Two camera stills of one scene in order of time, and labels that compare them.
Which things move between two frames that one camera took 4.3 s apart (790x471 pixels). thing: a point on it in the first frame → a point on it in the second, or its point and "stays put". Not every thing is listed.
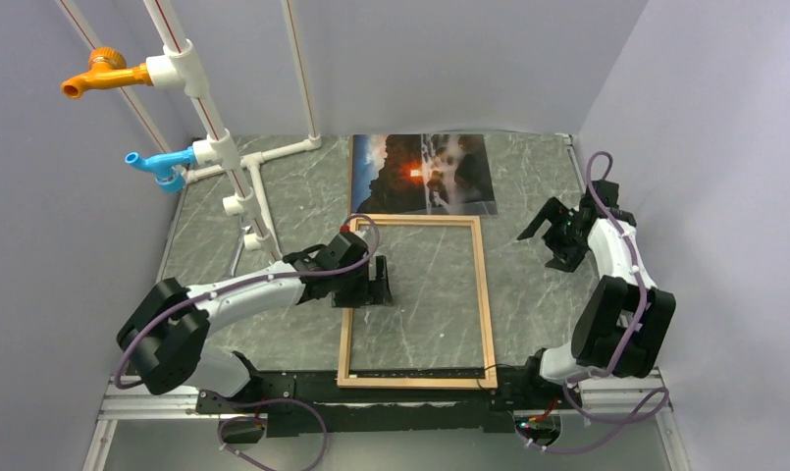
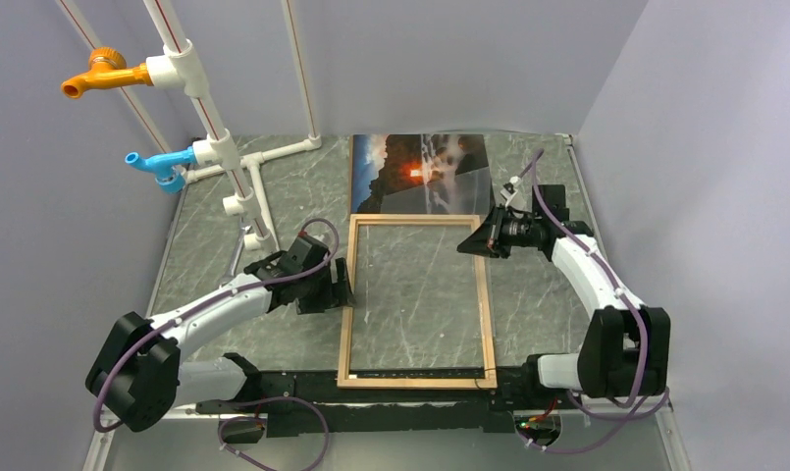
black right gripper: x=564 y=258 → x=488 y=239
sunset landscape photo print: x=422 y=174 stays put
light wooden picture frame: x=426 y=380 stays put
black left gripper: x=371 y=291 → x=335 y=293
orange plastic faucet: x=107 y=69 stays put
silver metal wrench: x=238 y=249 stays put
